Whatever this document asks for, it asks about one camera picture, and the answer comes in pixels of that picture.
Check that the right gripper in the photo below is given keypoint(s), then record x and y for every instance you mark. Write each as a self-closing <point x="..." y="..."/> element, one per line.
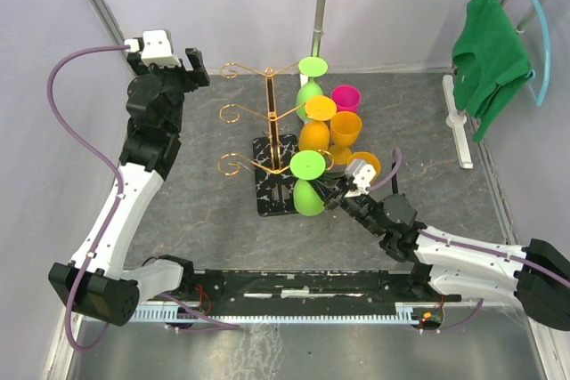
<point x="333" y="187"/>

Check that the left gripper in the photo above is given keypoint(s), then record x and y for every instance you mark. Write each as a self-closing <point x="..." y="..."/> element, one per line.
<point x="199" y="76"/>

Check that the green wine glass front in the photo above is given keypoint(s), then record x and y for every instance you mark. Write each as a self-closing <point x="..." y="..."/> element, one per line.
<point x="306" y="166"/>

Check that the green wine glass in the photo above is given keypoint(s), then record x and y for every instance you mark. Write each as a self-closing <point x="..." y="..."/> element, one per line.
<point x="306" y="166"/>
<point x="310" y="68"/>

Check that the orange wine glass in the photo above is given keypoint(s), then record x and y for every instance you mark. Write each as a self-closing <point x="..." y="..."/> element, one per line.
<point x="315" y="134"/>
<point x="345" y="128"/>
<point x="369" y="158"/>

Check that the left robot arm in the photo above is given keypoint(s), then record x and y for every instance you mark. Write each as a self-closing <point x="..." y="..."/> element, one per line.
<point x="95" y="282"/>

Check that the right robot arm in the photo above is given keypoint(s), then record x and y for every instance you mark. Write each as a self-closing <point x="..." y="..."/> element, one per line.
<point x="534" y="277"/>

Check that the orange wine glass front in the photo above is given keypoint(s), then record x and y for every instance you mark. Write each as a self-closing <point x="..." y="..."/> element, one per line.
<point x="369" y="158"/>

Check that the gold wine glass rack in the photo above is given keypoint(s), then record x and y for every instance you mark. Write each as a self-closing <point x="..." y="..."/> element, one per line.
<point x="272" y="152"/>

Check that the pink plastic cup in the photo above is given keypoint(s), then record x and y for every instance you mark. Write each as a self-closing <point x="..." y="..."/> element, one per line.
<point x="347" y="98"/>

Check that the green cloth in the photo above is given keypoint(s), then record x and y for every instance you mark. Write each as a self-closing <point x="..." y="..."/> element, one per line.
<point x="491" y="64"/>

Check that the blue clothes hanger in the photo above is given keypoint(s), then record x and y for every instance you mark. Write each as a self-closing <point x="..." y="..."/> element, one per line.
<point x="546" y="42"/>

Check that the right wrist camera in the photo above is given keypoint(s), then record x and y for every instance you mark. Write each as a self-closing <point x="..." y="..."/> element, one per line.
<point x="359" y="175"/>

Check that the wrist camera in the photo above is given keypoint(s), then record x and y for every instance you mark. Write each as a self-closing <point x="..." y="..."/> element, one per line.
<point x="359" y="175"/>
<point x="154" y="47"/>

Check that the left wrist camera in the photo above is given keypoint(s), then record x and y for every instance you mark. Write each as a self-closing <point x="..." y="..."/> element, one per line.
<point x="154" y="47"/>

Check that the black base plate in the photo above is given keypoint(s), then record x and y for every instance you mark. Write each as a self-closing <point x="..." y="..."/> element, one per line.
<point x="312" y="293"/>

